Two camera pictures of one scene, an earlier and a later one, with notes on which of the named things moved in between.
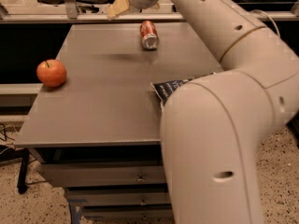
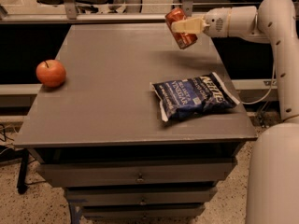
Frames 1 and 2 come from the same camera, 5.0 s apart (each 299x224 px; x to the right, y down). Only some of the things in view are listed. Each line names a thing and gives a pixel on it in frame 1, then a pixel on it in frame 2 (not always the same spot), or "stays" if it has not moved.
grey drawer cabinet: [94, 127] stays
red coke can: [149, 38] -> [181, 39]
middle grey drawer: [117, 196] stays
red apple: [51, 73] stays
